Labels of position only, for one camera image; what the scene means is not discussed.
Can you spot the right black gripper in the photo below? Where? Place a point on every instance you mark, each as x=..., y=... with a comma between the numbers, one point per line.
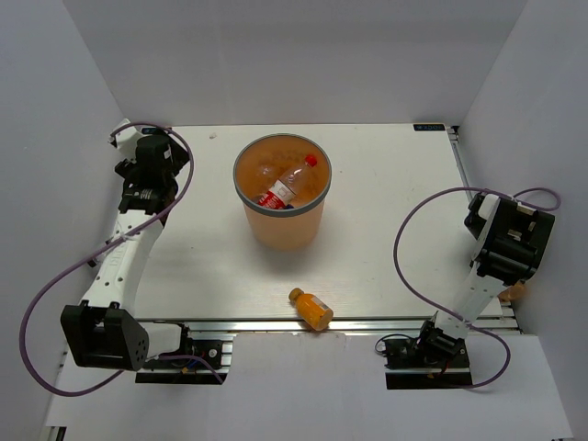
x=525, y=241

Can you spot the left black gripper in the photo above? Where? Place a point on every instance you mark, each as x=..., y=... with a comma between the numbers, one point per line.
x=178, y=157

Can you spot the red label water bottle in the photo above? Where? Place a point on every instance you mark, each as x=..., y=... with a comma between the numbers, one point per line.
x=289, y=185

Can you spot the orange juice bottle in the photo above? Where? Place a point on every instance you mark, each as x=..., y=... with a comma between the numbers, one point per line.
x=311, y=309

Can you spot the blue label water bottle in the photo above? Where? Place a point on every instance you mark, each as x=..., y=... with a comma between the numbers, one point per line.
x=268, y=172

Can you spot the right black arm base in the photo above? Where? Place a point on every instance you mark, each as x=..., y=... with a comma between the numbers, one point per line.
x=416, y=363

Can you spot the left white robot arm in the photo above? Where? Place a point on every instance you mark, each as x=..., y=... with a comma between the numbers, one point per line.
x=101, y=331

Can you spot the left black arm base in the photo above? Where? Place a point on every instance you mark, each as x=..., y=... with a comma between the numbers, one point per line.
x=201, y=359

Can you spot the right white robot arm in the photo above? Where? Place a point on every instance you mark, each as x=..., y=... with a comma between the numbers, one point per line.
x=453, y=323

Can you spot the orange plastic bin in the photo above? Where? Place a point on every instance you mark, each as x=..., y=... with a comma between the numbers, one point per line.
x=297, y=225

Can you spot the right blue table sticker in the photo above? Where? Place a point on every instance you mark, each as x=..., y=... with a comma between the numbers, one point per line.
x=429, y=127

